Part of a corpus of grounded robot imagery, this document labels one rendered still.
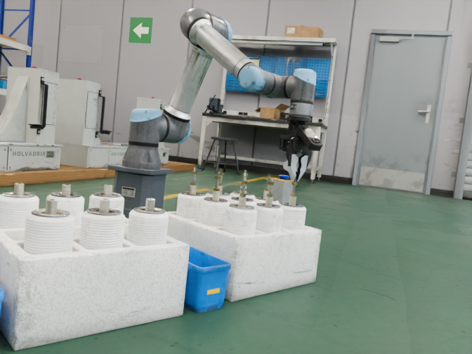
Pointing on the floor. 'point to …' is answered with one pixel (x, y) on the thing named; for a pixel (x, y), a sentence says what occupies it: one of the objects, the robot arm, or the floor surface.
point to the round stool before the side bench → (224, 154)
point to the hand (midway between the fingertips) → (296, 178)
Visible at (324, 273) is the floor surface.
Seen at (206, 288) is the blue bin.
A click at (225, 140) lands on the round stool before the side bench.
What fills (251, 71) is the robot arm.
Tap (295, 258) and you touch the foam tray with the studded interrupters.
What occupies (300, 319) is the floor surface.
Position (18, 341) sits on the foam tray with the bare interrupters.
